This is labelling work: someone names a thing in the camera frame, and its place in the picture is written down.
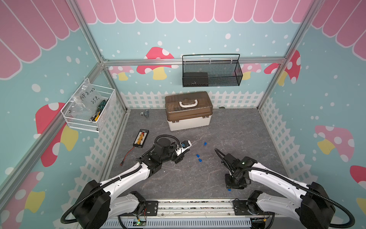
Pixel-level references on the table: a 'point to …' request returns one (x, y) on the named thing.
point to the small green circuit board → (139, 223)
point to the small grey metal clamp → (145, 113)
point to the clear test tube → (171, 168)
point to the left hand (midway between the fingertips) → (187, 149)
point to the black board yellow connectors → (141, 138)
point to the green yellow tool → (98, 110)
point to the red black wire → (126, 156)
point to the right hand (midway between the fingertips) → (228, 186)
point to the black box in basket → (195, 79)
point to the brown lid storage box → (186, 110)
